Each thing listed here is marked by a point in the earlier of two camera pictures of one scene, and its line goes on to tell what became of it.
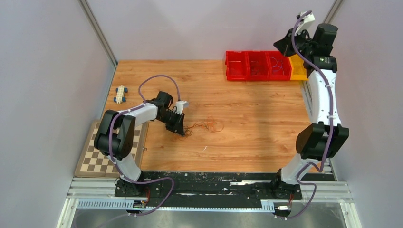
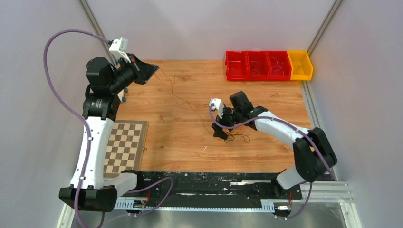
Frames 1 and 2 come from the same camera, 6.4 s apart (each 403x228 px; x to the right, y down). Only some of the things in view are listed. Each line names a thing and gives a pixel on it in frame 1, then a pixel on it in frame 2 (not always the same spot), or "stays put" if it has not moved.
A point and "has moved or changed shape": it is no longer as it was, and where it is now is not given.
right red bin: (279, 66) stays put
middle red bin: (257, 66) stays put
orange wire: (214, 127) has moved or changed shape
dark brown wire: (188, 132) → (242, 132)
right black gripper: (284, 45) → (219, 131)
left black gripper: (178, 127) → (142, 71)
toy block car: (120, 96) stays put
